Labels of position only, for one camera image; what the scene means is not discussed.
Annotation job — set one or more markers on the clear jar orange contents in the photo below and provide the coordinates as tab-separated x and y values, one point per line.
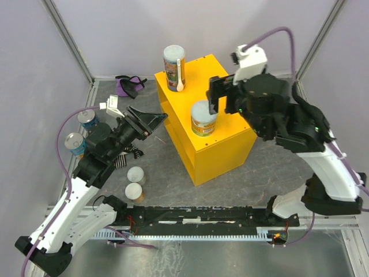
134	192

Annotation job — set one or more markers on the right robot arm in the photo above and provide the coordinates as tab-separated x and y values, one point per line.
274	110

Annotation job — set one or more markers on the black white striped cloth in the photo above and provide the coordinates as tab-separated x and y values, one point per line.
130	152

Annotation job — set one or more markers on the clear jar upper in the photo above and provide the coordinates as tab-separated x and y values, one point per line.
136	175

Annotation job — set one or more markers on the purple black pouch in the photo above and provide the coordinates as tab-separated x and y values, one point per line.
127	86

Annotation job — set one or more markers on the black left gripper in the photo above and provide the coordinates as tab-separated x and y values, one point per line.
138	124

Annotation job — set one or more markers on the yellow cabinet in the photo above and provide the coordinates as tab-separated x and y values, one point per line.
207	148

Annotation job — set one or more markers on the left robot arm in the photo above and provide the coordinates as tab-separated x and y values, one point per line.
53	244

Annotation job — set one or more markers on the blue yellow tin can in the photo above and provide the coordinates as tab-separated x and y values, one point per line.
75	143

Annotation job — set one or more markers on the wide yellow label can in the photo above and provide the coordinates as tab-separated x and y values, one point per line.
204	118

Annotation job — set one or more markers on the blue tin can upper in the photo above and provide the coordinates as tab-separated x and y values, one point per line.
88	119

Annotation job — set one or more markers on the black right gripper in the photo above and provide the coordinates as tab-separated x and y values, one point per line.
226	87

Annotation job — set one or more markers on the tall porridge can with spoon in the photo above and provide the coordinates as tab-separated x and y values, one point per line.
174	63

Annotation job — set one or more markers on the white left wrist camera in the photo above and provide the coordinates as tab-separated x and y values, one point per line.
111	107

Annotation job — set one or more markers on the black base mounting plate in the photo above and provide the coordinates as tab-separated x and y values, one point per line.
191	221

